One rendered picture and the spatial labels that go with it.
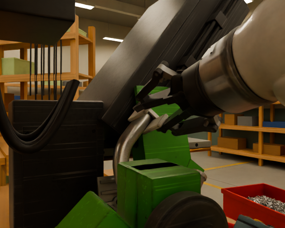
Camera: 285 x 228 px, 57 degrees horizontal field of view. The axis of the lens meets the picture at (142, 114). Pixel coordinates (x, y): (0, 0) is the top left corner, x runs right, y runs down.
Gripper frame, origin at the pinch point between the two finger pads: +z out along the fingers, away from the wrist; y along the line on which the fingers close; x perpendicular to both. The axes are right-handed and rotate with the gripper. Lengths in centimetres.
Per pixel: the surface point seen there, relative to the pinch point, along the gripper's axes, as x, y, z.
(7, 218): 30, 3, 55
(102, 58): -533, 81, 846
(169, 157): 0.7, -10.1, 4.4
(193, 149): -12.3, -20.3, 16.9
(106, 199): 15.1, -4.7, 6.4
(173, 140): -2.9, -8.5, 4.4
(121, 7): -569, 132, 612
